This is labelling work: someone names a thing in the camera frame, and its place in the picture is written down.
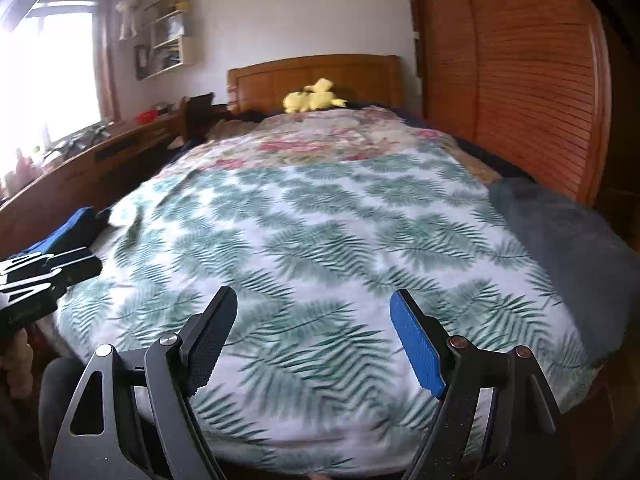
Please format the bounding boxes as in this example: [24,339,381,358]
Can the window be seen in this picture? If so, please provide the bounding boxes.
[1,0,122,174]

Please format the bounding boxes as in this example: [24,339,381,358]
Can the red bowl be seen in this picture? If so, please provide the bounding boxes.
[136,110,158,125]

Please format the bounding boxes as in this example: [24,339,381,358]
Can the blue cloth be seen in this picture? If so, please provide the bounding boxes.
[21,207,112,255]

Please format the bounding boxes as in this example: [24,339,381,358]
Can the yellow plush toy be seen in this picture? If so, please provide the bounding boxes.
[282,78,347,114]

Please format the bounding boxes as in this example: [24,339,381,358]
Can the white wall shelf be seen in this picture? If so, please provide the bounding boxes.
[134,0,196,80]

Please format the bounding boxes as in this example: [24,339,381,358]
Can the palm leaf print bedsheet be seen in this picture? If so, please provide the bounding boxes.
[54,143,596,476]

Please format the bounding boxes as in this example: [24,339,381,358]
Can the wooden headboard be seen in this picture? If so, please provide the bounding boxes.
[228,53,405,114]

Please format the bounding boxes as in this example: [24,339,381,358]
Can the floral quilt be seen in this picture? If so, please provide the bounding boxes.
[164,105,502,185]

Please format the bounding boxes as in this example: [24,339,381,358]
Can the white hanging plush toy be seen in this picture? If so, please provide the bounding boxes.
[116,0,140,41]

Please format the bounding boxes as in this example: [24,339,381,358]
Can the wooden desk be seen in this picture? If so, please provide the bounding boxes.
[0,113,184,258]

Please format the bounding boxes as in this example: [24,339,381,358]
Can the person's left hand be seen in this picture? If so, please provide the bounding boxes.
[1,330,34,399]

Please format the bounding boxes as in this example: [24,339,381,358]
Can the dark grey large garment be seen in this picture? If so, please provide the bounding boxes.
[489,178,639,364]

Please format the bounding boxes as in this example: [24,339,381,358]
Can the wooden louvred wardrobe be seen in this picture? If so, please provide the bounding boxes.
[414,0,612,205]

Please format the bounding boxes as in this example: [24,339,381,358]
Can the dark wooden chair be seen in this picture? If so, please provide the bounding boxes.
[179,92,214,143]

